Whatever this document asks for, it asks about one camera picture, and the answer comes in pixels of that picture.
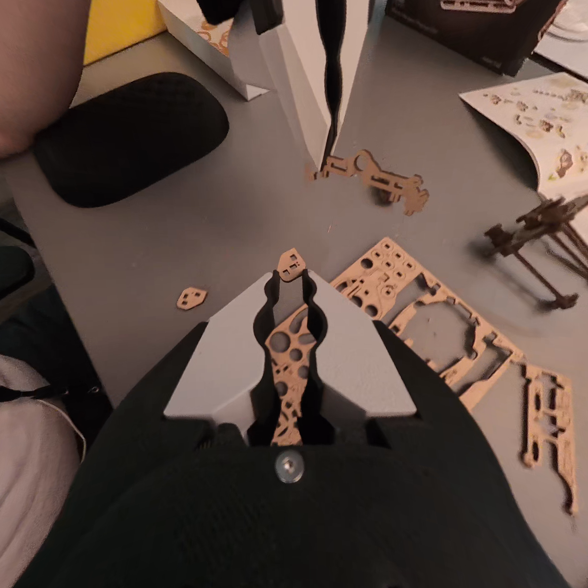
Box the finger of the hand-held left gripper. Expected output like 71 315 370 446
317 0 371 160
257 0 335 170

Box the small pale wooden model part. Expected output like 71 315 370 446
176 287 209 312
277 248 307 282

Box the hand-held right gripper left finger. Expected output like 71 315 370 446
163 270 282 445

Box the long notched wooden model part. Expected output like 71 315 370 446
307 149 431 217

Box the yellow box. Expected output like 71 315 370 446
83 0 169 66

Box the large laser-cut wooden sheet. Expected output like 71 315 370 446
266 236 525 447

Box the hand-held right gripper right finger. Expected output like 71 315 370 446
299 270 418 445

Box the black quilted cushion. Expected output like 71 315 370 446
34 71 230 208

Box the narrow laser-cut wooden sheet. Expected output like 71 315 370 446
518 362 580 516

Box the white box of rubber bands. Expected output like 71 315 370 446
157 0 273 100

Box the person's left forearm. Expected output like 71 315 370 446
0 0 91 158

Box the dark model kit box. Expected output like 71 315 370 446
385 0 571 77

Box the instruction booklet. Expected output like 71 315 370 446
458 71 588 208

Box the person's pale clothing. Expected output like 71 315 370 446
0 353 88 588

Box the dark wooden model assembly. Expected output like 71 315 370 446
483 195 588 311

